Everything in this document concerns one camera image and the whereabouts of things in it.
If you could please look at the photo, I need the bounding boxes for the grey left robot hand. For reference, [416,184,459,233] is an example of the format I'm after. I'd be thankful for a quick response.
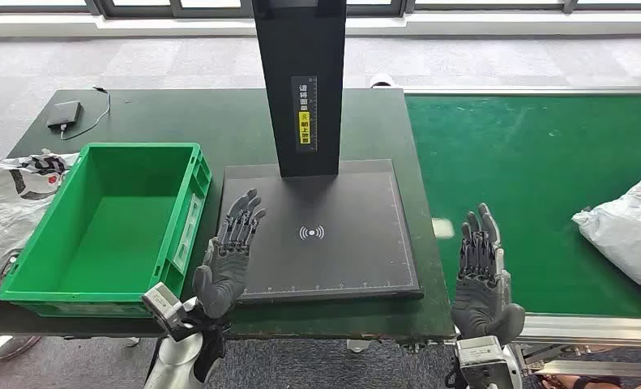
[192,187,267,320]

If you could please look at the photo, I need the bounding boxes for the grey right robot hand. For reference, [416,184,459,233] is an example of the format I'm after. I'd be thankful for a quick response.
[451,203,526,344]

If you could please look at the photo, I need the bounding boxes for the large grey parcel red print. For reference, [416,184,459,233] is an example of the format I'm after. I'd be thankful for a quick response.
[570,165,641,301]

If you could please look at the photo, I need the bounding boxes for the black inbound scanning machine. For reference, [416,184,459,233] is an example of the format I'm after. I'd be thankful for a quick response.
[218,0,424,305]

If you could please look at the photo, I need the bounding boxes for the green belt conveyor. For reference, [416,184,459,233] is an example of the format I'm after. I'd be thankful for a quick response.
[403,85,641,348]

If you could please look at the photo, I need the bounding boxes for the white parcel bag black print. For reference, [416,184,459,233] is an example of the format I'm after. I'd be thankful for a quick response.
[0,150,79,293]

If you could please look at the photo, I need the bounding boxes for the person's foot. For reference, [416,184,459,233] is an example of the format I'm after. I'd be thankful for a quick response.
[540,374,641,389]

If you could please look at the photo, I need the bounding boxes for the green plastic crate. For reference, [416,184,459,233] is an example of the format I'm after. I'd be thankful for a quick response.
[0,142,212,318]

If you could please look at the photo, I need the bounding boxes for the black power bank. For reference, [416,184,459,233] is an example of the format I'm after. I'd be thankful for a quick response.
[46,100,83,130]

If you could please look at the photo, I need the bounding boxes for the chrome round base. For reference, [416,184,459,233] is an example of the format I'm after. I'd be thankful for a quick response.
[0,335,42,361]

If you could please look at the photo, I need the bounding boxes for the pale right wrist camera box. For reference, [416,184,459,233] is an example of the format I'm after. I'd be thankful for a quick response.
[454,336,509,389]

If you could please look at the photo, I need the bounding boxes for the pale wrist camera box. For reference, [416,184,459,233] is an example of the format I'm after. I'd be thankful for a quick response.
[141,283,187,342]
[454,336,509,389]

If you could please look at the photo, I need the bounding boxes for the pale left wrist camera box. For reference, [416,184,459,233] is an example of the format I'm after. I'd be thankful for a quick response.
[141,283,187,342]

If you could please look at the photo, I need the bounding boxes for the aluminium conveyor support frame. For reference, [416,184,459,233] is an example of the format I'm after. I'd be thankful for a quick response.
[513,343,641,377]

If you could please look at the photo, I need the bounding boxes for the thin power bank cable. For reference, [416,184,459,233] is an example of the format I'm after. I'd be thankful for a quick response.
[59,85,111,142]

